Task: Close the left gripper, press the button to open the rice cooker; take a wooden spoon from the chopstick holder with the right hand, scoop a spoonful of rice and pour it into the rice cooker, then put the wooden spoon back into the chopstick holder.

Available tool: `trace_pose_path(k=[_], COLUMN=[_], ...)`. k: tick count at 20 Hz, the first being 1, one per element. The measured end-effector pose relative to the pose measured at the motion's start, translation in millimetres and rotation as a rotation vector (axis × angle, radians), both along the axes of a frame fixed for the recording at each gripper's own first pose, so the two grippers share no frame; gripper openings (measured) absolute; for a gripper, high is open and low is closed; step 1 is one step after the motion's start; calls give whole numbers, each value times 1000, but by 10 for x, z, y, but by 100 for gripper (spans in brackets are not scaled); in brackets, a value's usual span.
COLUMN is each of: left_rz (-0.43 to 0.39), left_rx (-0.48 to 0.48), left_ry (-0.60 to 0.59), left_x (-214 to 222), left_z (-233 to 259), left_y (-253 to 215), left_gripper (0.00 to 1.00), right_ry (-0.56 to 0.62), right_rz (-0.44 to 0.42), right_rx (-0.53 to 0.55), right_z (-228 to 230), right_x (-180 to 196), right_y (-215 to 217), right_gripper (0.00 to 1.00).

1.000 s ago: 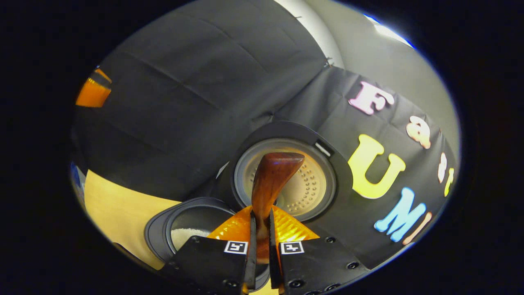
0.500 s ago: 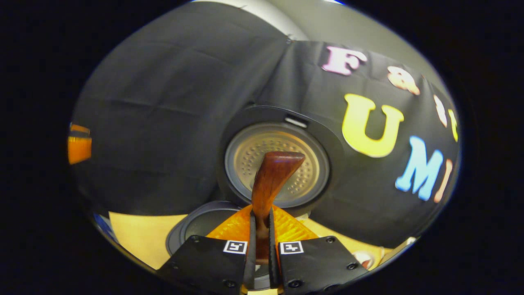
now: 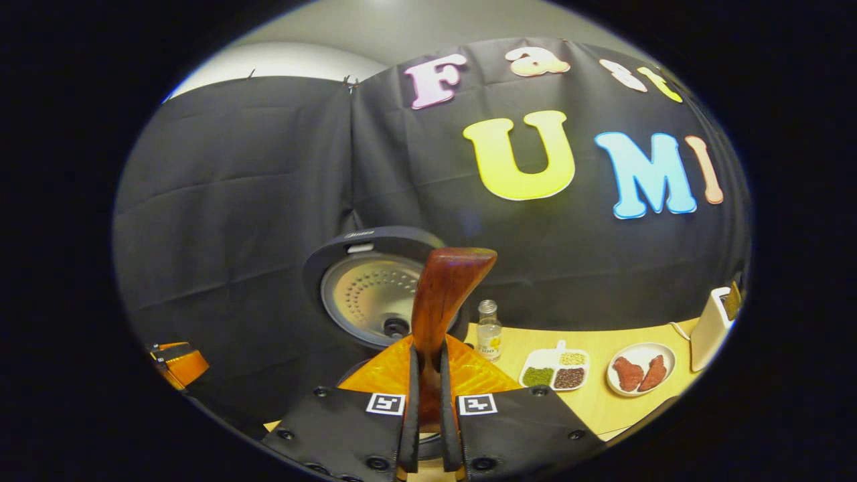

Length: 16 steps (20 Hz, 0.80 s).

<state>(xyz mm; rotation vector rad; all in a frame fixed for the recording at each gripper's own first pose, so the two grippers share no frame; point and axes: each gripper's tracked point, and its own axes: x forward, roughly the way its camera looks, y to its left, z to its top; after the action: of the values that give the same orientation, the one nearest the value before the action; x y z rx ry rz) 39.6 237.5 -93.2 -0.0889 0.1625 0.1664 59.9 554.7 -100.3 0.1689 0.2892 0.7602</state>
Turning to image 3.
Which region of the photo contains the grey silver rice cooker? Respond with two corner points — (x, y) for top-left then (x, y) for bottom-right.
(303, 226), (469, 463)

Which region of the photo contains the white toaster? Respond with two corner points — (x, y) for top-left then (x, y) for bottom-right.
(690, 287), (736, 373)

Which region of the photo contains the small clear glass bottle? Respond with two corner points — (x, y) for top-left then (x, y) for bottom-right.
(476, 300), (503, 363)

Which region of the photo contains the white divided bean dish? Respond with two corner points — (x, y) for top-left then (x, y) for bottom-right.
(519, 340), (591, 392)

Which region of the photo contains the brown wooden spoon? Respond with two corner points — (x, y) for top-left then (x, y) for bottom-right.
(410, 247), (498, 432)

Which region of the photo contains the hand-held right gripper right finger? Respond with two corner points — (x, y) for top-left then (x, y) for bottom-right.
(439, 335), (607, 482)

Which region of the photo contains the white round plate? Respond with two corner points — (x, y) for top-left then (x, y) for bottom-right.
(606, 342), (677, 398)

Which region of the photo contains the black backdrop cloth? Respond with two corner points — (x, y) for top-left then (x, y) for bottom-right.
(112, 37), (752, 429)

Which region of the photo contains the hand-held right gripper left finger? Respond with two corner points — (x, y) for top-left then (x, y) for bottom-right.
(260, 335), (419, 482)

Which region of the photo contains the red meat piece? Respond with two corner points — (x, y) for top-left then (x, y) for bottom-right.
(638, 355), (668, 392)
(613, 356), (645, 392)

